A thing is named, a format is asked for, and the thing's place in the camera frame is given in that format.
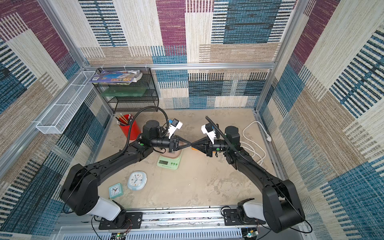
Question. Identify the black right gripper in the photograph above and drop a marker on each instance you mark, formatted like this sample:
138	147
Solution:
208	145

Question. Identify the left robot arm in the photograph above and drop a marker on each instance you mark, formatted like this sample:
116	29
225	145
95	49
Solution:
80	189

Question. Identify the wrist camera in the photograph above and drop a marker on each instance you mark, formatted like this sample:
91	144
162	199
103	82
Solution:
210	131
173	126

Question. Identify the pink panda bowl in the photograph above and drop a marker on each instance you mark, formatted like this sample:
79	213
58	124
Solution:
172	155

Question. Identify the pens in cup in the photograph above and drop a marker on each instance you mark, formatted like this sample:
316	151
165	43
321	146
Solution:
124	120

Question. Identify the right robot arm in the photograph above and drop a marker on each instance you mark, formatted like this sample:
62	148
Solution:
281	207

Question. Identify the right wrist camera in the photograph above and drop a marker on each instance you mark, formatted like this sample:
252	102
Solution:
210	131

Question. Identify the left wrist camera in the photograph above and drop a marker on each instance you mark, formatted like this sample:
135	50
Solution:
173	126

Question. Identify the square teal alarm clock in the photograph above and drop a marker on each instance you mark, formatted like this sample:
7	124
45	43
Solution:
116	191

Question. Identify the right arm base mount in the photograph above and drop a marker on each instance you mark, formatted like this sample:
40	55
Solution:
247	212

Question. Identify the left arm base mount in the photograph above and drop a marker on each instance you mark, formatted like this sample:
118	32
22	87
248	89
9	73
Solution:
125	220

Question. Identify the round white clock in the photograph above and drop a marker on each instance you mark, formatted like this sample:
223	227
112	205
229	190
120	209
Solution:
137	181

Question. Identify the colourful book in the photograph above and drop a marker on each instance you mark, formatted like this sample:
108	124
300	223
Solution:
117	77

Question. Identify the green folder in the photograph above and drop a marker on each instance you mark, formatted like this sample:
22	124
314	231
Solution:
124	92

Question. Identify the black mesh shelf rack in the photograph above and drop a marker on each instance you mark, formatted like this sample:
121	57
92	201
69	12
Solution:
131	104

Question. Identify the green electronic scale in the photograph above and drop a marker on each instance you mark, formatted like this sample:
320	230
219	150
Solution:
172	164

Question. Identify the red pen holder cup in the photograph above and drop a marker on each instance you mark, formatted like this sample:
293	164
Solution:
132	131

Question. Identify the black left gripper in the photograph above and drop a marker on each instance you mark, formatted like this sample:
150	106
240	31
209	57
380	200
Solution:
174	144

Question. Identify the white wire wall basket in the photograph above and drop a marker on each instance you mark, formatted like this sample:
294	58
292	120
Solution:
58	117

